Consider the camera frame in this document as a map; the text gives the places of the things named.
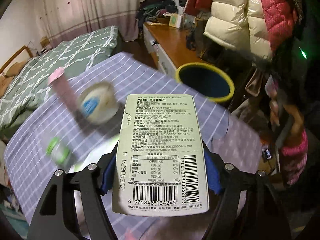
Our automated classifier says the cream puffer jacket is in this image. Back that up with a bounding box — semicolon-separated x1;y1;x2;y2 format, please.
203;0;274;60

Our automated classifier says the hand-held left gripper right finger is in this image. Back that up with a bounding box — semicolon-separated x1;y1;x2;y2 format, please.
202;140;293;240

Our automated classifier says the green desk calendar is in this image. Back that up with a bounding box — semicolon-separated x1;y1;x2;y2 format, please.
169;14;184;28

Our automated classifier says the small green label bottle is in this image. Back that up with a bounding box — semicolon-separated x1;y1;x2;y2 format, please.
46;137;71;166

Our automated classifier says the white paper bowl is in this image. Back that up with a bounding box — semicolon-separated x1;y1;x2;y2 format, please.
77;81;118;125

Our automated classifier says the red dotted puffer jacket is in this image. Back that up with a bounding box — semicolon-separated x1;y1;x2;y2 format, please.
252;0;304;53

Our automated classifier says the checked purple tablecloth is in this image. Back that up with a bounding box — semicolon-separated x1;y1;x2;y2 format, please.
4;51;260;230

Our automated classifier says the yellow rim trash bin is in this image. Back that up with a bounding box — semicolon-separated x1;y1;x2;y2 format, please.
175;63;235;103

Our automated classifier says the wooden bed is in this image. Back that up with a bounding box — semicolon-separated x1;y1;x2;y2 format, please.
0;26;124;133

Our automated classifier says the pile of dark clothes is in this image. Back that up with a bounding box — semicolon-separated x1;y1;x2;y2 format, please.
136;0;185;25

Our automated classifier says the green checked duvet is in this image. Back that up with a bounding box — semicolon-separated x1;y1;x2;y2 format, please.
0;26;118;130

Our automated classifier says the pale green tea box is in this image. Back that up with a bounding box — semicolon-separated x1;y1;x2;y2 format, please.
111;94;210;216

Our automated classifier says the pink beige curtain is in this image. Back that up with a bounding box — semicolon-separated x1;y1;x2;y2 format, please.
25;0;193;43

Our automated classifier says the wooden desk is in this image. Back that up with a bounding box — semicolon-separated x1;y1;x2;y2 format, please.
143;21;210;78

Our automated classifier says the person's right hand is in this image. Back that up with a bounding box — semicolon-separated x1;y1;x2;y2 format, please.
284;103;305;140

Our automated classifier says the pink drink carton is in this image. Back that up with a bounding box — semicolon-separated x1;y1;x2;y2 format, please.
48;67;85;120

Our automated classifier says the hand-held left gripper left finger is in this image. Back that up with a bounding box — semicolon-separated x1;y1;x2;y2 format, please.
26;152;119;240

